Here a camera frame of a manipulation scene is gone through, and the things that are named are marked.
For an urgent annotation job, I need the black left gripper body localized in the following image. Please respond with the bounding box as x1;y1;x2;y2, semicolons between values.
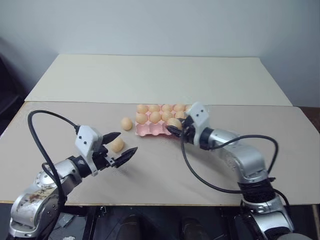
91;144;119;171

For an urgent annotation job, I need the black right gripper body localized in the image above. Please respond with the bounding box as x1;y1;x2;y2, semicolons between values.
179;116;201;146

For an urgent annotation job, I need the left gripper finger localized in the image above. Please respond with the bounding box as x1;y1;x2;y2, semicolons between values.
115;146;139;168
101;131;122;146

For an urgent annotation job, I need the pink egg carton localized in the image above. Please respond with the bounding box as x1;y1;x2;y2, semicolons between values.
134;104;193;138

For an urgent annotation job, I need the dark furniture piece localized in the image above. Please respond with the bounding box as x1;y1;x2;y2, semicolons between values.
0;37;27;136

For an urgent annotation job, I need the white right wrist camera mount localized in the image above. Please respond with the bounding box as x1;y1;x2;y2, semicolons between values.
185;101;211;146

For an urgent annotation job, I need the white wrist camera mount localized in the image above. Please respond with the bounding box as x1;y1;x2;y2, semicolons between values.
185;101;211;146
74;125;104;177

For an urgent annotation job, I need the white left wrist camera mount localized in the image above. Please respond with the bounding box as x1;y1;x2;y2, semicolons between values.
74;125;104;177

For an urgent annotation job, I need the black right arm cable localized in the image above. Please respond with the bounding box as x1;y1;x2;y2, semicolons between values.
180;129;279;194

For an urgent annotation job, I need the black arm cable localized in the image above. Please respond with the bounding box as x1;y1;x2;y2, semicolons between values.
180;129;279;194
27;109;81;208

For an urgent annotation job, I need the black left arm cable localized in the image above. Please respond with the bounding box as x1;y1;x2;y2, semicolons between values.
27;109;81;208

